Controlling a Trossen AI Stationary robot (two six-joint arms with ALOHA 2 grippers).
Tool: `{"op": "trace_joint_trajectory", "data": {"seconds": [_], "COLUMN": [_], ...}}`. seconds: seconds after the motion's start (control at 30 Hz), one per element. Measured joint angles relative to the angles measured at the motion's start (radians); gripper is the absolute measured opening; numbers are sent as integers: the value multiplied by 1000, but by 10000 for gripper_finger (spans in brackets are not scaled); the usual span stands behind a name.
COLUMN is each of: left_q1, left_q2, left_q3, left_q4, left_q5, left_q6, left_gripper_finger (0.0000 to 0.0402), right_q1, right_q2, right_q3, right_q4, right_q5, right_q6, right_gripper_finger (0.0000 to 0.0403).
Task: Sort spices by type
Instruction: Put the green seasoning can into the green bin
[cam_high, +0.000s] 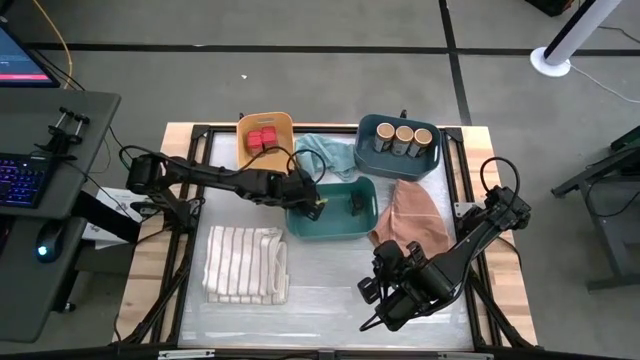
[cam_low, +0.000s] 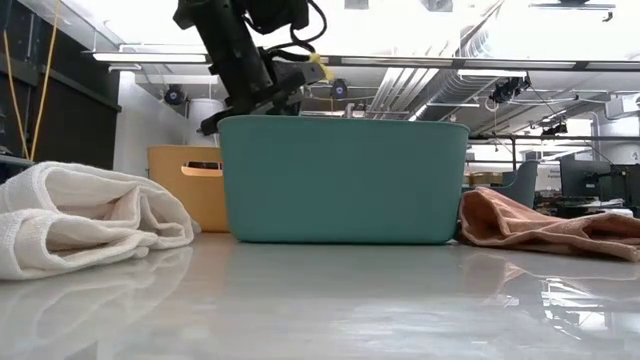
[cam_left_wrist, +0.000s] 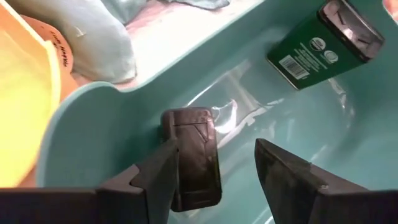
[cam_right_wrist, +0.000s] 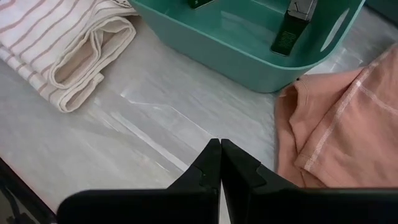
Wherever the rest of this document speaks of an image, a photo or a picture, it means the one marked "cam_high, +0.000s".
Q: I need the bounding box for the black computer mouse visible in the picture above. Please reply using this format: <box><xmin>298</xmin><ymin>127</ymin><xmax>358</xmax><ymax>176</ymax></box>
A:
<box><xmin>34</xmin><ymin>221</ymin><xmax>67</xmax><ymax>264</ymax></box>

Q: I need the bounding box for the white striped towel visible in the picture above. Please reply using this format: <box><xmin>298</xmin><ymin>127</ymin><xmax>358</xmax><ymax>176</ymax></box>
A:
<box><xmin>202</xmin><ymin>224</ymin><xmax>291</xmax><ymax>306</ymax></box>

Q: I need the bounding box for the white cardboard box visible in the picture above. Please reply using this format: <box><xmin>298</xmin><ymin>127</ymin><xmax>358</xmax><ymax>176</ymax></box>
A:
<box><xmin>81</xmin><ymin>187</ymin><xmax>147</xmax><ymax>250</ymax></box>

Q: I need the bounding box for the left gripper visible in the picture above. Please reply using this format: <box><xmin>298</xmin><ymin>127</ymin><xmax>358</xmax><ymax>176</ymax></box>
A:
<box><xmin>266</xmin><ymin>167</ymin><xmax>332</xmax><ymax>223</ymax></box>

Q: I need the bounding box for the black white pole stand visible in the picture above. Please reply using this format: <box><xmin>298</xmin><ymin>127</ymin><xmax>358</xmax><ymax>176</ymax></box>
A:
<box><xmin>528</xmin><ymin>0</ymin><xmax>624</xmax><ymax>79</ymax></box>

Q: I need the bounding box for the light blue cloth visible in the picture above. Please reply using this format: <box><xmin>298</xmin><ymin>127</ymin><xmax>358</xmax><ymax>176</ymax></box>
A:
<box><xmin>294</xmin><ymin>133</ymin><xmax>357</xmax><ymax>182</ymax></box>

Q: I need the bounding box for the yellow cable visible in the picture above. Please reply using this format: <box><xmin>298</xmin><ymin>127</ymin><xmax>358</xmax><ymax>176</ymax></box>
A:
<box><xmin>31</xmin><ymin>0</ymin><xmax>75</xmax><ymax>90</ymax></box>

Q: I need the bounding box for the grey desk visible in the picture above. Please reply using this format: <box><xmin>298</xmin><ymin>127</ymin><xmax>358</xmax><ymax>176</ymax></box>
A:
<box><xmin>0</xmin><ymin>88</ymin><xmax>122</xmax><ymax>344</ymax></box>

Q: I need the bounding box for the blue-grey plastic bin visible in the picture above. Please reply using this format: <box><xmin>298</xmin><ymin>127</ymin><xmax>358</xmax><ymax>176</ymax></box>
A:
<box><xmin>353</xmin><ymin>113</ymin><xmax>443</xmax><ymax>182</ymax></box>

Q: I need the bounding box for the teal plastic bin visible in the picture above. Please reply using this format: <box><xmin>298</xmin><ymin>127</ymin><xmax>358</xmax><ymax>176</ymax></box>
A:
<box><xmin>285</xmin><ymin>175</ymin><xmax>380</xmax><ymax>242</ymax></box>

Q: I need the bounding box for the black camera cable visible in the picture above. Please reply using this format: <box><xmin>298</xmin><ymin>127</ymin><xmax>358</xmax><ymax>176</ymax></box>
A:
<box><xmin>239</xmin><ymin>143</ymin><xmax>329</xmax><ymax>187</ymax></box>
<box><xmin>358</xmin><ymin>156</ymin><xmax>522</xmax><ymax>332</ymax></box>

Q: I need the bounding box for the white floor cable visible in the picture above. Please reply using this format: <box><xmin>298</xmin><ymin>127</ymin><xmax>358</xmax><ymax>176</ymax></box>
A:
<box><xmin>569</xmin><ymin>63</ymin><xmax>640</xmax><ymax>105</ymax></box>

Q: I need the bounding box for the backlit keyboard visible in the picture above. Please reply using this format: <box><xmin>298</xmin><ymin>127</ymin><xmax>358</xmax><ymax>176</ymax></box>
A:
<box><xmin>0</xmin><ymin>152</ymin><xmax>52</xmax><ymax>210</ymax></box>

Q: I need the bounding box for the yellow plastic bin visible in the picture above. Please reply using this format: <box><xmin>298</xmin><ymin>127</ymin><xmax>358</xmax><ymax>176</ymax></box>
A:
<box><xmin>235</xmin><ymin>111</ymin><xmax>295</xmax><ymax>174</ymax></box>

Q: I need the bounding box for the green spice tin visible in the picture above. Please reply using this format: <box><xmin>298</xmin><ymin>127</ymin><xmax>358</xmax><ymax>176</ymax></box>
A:
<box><xmin>349</xmin><ymin>191</ymin><xmax>367</xmax><ymax>218</ymax></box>

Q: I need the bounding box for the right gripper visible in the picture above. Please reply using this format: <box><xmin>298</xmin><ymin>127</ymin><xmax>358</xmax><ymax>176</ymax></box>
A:
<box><xmin>357</xmin><ymin>241</ymin><xmax>442</xmax><ymax>333</ymax></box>

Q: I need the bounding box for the salmon cloth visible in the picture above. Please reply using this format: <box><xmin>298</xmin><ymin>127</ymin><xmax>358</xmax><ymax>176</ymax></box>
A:
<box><xmin>368</xmin><ymin>178</ymin><xmax>451</xmax><ymax>259</ymax></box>

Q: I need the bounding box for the black aluminium frame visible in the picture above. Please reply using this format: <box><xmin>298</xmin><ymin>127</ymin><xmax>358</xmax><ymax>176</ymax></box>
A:
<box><xmin>112</xmin><ymin>122</ymin><xmax>539</xmax><ymax>360</ymax></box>

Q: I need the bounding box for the black side table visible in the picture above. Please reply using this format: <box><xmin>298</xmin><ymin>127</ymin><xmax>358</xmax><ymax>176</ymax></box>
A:
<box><xmin>549</xmin><ymin>124</ymin><xmax>640</xmax><ymax>292</ymax></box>

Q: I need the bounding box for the lit computer monitor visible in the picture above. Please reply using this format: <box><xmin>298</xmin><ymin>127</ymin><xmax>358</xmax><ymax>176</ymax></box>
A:
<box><xmin>0</xmin><ymin>22</ymin><xmax>61</xmax><ymax>89</ymax></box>

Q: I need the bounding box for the black clamp stand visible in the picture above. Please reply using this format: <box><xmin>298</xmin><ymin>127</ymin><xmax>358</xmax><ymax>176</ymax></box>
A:
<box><xmin>33</xmin><ymin>105</ymin><xmax>92</xmax><ymax>157</ymax></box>

